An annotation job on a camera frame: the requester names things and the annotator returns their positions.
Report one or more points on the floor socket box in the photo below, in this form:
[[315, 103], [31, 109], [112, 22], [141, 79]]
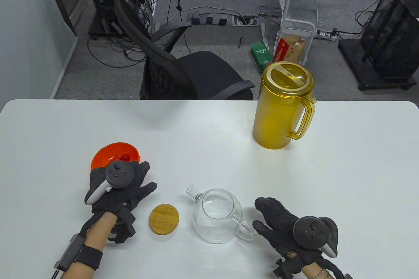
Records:
[[244, 21]]

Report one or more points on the round bamboo teapot lid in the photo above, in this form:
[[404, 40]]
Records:
[[163, 220]]

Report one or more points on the black wheeled equipment rack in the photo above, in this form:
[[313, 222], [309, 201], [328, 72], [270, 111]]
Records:
[[392, 40]]

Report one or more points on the red and brown paper bag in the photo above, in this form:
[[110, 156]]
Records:
[[291, 50]]

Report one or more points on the white power strip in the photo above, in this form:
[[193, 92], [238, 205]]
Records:
[[329, 35], [154, 14]]

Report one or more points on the person's right hand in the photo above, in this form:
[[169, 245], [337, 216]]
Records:
[[278, 220]]

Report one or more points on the white metal cart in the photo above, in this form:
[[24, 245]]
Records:
[[298, 23]]

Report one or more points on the person's right forearm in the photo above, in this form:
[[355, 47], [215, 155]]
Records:
[[311, 274]]

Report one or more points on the orange plastic bowl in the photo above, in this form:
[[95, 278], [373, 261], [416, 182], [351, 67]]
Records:
[[108, 154]]

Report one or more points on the black tracker controller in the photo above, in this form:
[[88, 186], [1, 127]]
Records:
[[311, 231], [119, 174]]

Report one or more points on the green carton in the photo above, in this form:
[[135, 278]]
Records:
[[262, 55]]

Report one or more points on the black office chair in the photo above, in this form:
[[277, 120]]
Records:
[[203, 69]]

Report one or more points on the black wrist sensor box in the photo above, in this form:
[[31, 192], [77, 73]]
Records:
[[88, 256]]

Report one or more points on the yellow plastic pitcher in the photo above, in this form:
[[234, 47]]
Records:
[[271, 122]]

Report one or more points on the clear glass teapot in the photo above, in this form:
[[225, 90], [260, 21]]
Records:
[[216, 230]]

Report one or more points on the person's left hand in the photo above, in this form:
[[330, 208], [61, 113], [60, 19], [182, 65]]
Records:
[[131, 200]]

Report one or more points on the red dates and wolfberries pile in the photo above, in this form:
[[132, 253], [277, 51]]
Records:
[[125, 156]]

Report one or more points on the person's left forearm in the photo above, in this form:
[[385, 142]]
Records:
[[100, 230]]

